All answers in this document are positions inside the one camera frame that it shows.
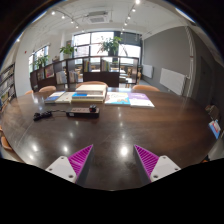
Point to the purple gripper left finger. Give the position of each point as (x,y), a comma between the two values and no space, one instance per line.
(73,168)

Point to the stack of books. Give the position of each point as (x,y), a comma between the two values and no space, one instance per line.
(92,92)

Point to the potted plant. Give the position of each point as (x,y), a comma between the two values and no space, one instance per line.
(110,45)
(67,51)

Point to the ceiling air conditioner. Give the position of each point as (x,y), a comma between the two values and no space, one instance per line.
(97,17)

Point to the purple white book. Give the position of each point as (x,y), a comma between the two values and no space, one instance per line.
(140,100)

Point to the left wall bookshelf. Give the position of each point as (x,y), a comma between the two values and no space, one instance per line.
(7,85)

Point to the black charger plug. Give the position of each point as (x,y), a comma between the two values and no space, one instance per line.
(92,108)

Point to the dark wooden bookshelf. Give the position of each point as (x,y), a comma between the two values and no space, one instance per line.
(112,70)

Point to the blue item at right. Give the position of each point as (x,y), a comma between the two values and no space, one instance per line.
(214,126)

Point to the orange chair middle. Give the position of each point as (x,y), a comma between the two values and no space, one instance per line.
(91,83)

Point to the orange chair right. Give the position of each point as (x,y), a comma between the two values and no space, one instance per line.
(145,87)

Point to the white wall radiator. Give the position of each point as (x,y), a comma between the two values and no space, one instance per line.
(174,81)

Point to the potted plant left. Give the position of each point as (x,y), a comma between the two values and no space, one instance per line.
(67,51)

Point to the blue book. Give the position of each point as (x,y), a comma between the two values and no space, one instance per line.
(53,97)

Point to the potted plant centre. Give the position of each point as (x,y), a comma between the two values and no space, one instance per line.
(110,45)

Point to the colourful illustrated book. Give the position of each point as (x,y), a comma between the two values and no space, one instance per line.
(117,98)

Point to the orange chair left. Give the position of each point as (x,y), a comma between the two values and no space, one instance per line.
(47,88)

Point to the black power strip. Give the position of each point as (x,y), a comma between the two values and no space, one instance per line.
(82,112)

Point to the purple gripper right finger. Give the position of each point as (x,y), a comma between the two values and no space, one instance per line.
(152,167)

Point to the orange chair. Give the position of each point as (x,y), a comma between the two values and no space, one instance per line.
(47,88)
(145,87)
(91,83)

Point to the pale green book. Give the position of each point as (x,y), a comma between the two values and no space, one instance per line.
(65,98)

